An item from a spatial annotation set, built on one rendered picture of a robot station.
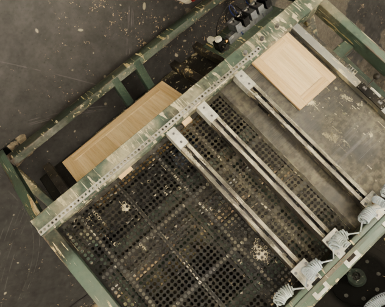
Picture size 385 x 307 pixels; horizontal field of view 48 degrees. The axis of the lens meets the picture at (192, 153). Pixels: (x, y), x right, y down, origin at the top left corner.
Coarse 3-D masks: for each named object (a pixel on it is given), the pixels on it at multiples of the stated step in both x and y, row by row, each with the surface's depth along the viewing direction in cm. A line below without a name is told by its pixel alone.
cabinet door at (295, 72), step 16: (288, 32) 267; (272, 48) 265; (288, 48) 265; (304, 48) 265; (256, 64) 262; (272, 64) 262; (288, 64) 262; (304, 64) 262; (320, 64) 262; (272, 80) 259; (288, 80) 259; (304, 80) 259; (320, 80) 259; (288, 96) 256; (304, 96) 256
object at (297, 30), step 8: (296, 24) 267; (296, 32) 266; (304, 32) 265; (304, 40) 265; (312, 40) 264; (312, 48) 264; (320, 48) 262; (320, 56) 263; (328, 56) 261; (328, 64) 262; (336, 64) 260; (336, 72) 261; (344, 72) 258; (344, 80) 261; (352, 80) 257; (352, 88) 260; (384, 112) 252
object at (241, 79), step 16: (240, 80) 253; (256, 96) 251; (272, 112) 248; (288, 128) 246; (304, 144) 243; (320, 160) 241; (336, 176) 239; (352, 192) 236; (384, 208) 231; (384, 224) 228
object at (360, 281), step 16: (384, 240) 275; (320, 256) 283; (368, 256) 271; (384, 256) 269; (352, 272) 265; (368, 272) 265; (384, 272) 263; (336, 288) 266; (352, 288) 263; (368, 288) 260; (384, 288) 257; (320, 304) 265; (336, 304) 262; (352, 304) 258
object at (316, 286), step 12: (384, 192) 228; (360, 216) 223; (372, 216) 219; (384, 216) 214; (360, 228) 218; (372, 228) 213; (360, 240) 211; (348, 252) 210; (312, 264) 213; (336, 264) 208; (324, 276) 207; (300, 288) 211; (312, 288) 205; (276, 300) 209; (300, 300) 204
